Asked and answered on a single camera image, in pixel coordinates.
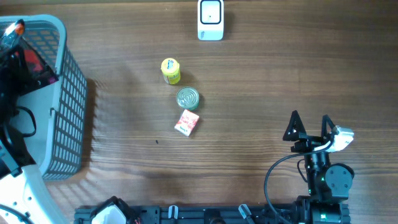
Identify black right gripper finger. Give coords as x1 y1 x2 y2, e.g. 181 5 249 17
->
321 114 335 139
282 110 307 141

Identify yellow lidded jar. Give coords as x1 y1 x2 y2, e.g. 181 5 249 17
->
161 58 181 85

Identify dark snack packet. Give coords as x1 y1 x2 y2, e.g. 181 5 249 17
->
1 19 58 95

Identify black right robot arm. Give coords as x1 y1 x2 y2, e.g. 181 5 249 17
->
282 111 354 223

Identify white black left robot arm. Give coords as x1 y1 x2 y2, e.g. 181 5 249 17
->
1 46 68 223

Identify white barcode scanner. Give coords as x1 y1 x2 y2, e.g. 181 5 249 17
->
197 0 224 41

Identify red white small carton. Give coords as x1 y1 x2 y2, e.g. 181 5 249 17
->
174 110 200 137

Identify green tin can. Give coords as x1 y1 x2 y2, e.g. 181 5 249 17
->
176 86 200 111

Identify grey plastic basket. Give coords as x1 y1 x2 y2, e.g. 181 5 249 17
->
1 15 87 180

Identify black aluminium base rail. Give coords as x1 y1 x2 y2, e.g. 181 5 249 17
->
73 203 352 224

